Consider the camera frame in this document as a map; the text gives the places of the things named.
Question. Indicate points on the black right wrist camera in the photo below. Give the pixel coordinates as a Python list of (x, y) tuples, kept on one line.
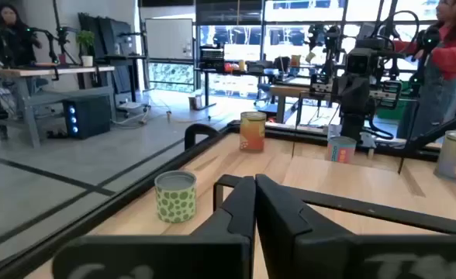
[(358, 62)]

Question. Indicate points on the pink patterned can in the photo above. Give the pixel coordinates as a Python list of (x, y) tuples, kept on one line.
[(340, 151)]

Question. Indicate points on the person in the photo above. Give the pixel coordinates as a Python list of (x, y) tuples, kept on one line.
[(9, 38), (451, 54)]

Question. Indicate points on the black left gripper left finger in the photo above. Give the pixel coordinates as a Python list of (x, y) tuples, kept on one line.
[(228, 244)]

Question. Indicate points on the potted green plant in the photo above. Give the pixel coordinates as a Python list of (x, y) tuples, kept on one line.
[(85, 42)]

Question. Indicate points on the black computer tower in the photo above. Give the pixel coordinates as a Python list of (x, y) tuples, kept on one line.
[(90, 116)]

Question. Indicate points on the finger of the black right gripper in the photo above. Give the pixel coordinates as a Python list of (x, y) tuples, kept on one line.
[(366, 97), (348, 97)]

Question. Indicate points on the black frame wooden shelf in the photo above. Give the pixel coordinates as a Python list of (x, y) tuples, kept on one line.
[(367, 211)]

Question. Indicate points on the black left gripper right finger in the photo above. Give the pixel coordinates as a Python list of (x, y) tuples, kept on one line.
[(290, 248)]

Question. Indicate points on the green dotted can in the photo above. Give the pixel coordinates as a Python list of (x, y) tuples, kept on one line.
[(175, 199)]

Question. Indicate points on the corn label can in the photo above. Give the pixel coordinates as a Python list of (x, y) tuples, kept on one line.
[(252, 133)]

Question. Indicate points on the whiteboard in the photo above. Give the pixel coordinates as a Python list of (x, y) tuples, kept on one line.
[(169, 38)]

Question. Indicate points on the wooden desk grey legs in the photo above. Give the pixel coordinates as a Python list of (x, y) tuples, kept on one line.
[(38, 71)]

